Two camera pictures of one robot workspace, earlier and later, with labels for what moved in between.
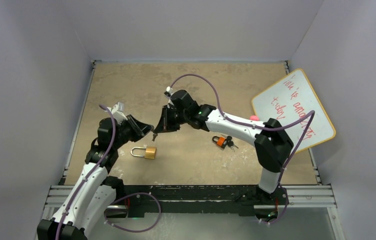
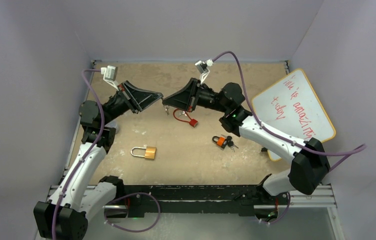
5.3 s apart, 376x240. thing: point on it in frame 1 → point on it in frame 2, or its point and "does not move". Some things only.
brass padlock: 150,153 does not move
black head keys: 231,143 does not move
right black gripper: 166,125 → 188,98
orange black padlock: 222,141 does not move
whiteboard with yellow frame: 288,101 does not move
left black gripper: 138,128 → 141,98
